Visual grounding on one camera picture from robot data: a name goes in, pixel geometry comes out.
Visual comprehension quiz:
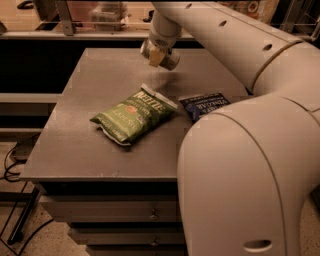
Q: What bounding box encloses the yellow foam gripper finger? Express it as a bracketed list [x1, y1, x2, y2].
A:
[149, 49, 165, 67]

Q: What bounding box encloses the silver 7up soda can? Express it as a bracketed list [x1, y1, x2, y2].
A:
[140, 38, 180, 71]

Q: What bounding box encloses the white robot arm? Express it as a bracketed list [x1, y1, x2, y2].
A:
[150, 2, 320, 256]

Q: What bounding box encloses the green kettle chips bag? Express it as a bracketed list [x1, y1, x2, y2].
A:
[90, 84, 177, 146]

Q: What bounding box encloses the clear plastic container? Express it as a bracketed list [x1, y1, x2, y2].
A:
[89, 1, 128, 31]

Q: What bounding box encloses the blue kettle chips bag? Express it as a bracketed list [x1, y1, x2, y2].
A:
[179, 93, 230, 123]

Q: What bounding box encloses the grey drawer cabinet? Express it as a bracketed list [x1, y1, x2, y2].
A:
[22, 48, 246, 256]

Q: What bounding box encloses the top drawer round knob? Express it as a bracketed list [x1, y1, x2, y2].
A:
[149, 209, 159, 221]

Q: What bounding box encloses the black metal stand leg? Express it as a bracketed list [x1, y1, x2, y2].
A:
[7, 187, 39, 245]

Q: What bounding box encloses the metal window rail frame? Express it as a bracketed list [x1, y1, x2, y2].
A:
[0, 0, 320, 40]

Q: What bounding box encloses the black cables left floor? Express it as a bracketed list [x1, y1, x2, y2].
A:
[2, 133, 42, 183]

